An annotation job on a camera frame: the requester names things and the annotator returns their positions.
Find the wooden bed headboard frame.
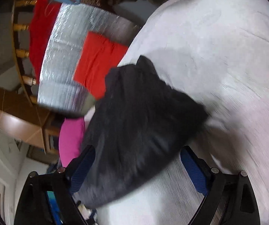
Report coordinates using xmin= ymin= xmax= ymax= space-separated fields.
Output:
xmin=10 ymin=0 xmax=37 ymax=106

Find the silver foil headboard panel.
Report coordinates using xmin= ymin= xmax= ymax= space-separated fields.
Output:
xmin=37 ymin=4 xmax=140 ymax=116

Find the brown wooden cabinet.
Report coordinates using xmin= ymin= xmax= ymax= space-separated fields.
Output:
xmin=0 ymin=88 xmax=60 ymax=154

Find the white bed blanket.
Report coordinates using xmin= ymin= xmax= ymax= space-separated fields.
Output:
xmin=84 ymin=0 xmax=269 ymax=225

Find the pink cushion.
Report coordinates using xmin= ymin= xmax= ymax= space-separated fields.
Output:
xmin=59 ymin=117 xmax=85 ymax=168

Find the red cushion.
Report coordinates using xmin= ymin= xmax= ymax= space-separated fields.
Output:
xmin=74 ymin=31 xmax=128 ymax=100

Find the red cloth on headboard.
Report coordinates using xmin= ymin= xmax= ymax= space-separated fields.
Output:
xmin=29 ymin=0 xmax=61 ymax=81

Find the black garment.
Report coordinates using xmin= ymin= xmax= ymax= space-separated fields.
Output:
xmin=79 ymin=56 xmax=208 ymax=208

